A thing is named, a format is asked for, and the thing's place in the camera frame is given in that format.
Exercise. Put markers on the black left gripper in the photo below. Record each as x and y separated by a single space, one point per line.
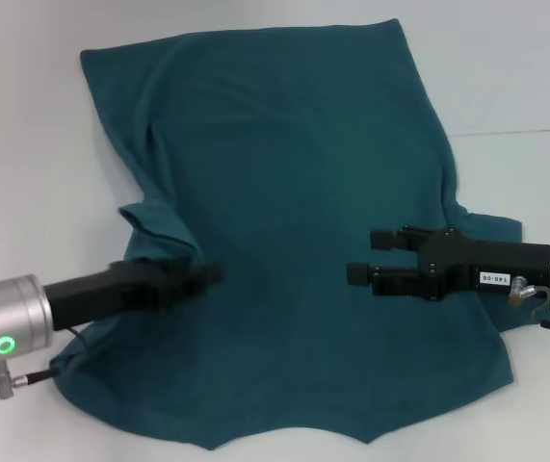
111 293

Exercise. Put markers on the teal blue t-shirt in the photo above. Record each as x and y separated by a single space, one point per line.
294 192

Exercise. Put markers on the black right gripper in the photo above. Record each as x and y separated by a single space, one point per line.
486 269

